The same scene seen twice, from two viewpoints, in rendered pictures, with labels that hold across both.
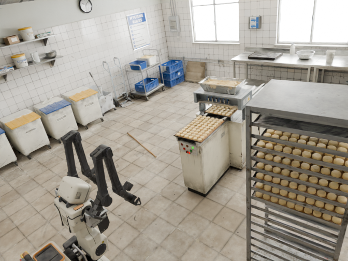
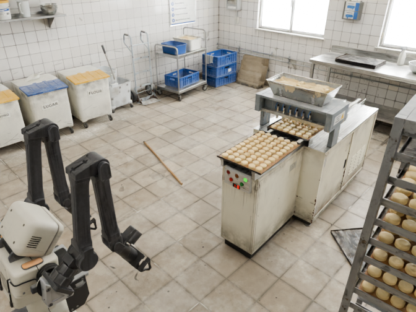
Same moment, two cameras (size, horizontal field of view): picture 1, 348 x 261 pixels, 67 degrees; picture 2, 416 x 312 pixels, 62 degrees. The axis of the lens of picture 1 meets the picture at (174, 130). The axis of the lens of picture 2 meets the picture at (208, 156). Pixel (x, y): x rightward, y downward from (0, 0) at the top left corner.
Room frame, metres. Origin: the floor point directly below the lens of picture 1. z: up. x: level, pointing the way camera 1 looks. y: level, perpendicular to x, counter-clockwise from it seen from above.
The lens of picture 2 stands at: (0.52, 0.11, 2.23)
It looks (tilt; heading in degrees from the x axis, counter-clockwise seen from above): 30 degrees down; 359
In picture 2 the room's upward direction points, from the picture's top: straight up
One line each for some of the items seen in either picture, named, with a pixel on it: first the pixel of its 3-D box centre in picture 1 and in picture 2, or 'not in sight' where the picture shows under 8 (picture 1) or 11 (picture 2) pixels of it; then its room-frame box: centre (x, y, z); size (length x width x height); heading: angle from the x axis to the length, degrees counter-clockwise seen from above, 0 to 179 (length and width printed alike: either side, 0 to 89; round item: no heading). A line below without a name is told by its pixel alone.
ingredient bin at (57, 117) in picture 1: (57, 119); (44, 108); (5.14, 2.37, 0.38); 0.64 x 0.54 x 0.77; 44
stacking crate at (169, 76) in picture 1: (171, 73); (219, 67); (7.45, -0.20, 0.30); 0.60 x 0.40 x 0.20; 135
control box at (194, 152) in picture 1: (188, 148); (238, 179); (2.70, -0.14, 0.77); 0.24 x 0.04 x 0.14; 48
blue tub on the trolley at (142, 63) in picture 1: (138, 65); (174, 47); (6.66, 0.63, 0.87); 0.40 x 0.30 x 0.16; 48
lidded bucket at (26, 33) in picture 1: (27, 33); not in sight; (5.38, 2.42, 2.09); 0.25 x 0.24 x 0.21; 45
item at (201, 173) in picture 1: (206, 154); (261, 193); (2.97, -0.38, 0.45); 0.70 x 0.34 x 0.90; 138
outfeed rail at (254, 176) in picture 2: (235, 109); (317, 130); (3.33, -0.91, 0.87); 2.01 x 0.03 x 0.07; 138
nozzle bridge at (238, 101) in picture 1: (222, 102); (298, 116); (3.35, -0.72, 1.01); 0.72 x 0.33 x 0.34; 48
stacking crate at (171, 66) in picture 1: (171, 66); (219, 57); (7.45, -0.20, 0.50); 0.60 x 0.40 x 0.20; 137
